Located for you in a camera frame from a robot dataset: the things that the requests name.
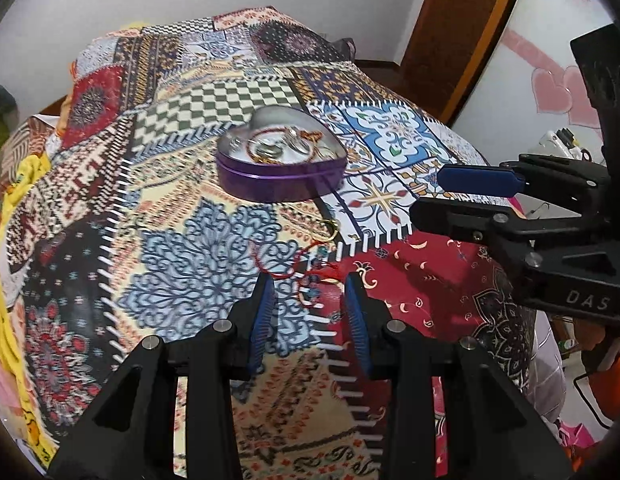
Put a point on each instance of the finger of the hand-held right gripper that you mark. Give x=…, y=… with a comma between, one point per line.
x=455, y=217
x=477, y=179

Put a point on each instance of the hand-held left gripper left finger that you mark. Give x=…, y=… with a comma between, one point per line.
x=262, y=316

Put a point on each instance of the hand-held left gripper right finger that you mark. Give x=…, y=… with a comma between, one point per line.
x=357, y=321

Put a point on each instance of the gold hoop earring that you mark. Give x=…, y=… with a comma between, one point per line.
x=333, y=229

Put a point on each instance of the purple heart-shaped tin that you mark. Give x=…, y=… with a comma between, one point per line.
x=270, y=182

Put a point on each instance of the patchwork printed blanket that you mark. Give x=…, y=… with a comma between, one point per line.
x=189, y=260

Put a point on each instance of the white appliance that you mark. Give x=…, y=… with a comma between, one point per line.
x=565, y=142

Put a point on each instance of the white quilted cloth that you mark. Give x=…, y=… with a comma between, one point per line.
x=550, y=360

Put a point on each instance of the brown wooden door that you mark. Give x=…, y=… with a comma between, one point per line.
x=440, y=15

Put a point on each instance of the white heart-printed sliding door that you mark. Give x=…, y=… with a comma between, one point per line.
x=540, y=10

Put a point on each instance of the pink bag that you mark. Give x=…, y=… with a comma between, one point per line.
x=577, y=440

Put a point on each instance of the grey bag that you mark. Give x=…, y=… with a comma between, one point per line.
x=347, y=46

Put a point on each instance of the yellow cloth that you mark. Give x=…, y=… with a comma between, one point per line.
x=7, y=330

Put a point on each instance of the striped orange quilt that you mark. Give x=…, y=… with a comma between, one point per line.
x=19, y=147

